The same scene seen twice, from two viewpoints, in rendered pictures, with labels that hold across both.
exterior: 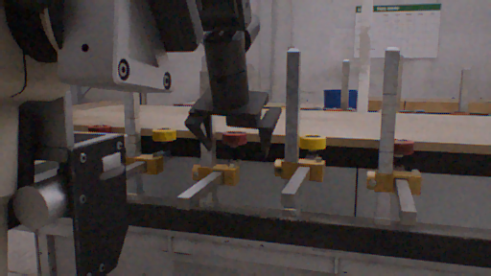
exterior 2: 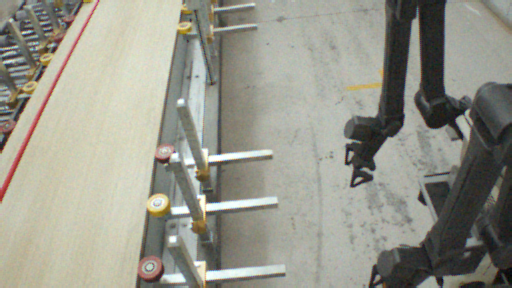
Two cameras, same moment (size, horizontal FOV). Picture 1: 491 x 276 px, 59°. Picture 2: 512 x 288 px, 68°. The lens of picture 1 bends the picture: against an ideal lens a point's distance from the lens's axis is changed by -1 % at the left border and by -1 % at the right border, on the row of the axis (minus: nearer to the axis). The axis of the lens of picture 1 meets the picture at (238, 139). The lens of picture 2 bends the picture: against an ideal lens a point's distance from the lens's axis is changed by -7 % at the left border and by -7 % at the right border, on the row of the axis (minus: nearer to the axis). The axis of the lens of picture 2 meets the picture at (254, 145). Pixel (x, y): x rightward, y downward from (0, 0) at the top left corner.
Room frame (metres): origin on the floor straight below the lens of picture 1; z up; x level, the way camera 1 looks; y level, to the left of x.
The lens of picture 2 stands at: (1.16, 0.72, 2.00)
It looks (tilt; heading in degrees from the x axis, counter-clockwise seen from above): 45 degrees down; 257
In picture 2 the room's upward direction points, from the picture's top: 9 degrees counter-clockwise
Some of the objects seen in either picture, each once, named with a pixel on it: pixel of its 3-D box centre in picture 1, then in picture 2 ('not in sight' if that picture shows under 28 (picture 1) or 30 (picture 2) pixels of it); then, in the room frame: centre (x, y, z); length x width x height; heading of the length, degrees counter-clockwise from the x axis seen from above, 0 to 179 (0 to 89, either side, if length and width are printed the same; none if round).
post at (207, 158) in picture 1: (208, 149); (193, 280); (1.27, 0.09, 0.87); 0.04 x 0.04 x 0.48; 73
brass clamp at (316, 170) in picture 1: (299, 169); (199, 214); (1.19, -0.17, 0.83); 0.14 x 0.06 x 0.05; 73
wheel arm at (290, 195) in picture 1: (302, 175); (217, 209); (1.13, -0.17, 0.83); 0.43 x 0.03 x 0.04; 163
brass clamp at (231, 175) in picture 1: (215, 173); (199, 283); (1.26, 0.07, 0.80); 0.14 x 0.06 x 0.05; 73
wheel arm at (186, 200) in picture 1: (214, 180); (218, 277); (1.20, 0.07, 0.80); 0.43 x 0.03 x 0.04; 163
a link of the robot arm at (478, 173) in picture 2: not in sight; (466, 197); (0.73, 0.44, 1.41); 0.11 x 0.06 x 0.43; 73
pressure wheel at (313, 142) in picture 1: (312, 152); (161, 211); (1.32, -0.23, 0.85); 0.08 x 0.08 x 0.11
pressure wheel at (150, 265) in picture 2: (234, 149); (154, 274); (1.39, 0.01, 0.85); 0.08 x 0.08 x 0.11
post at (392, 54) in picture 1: (386, 140); (196, 150); (1.13, -0.39, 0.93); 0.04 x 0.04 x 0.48; 73
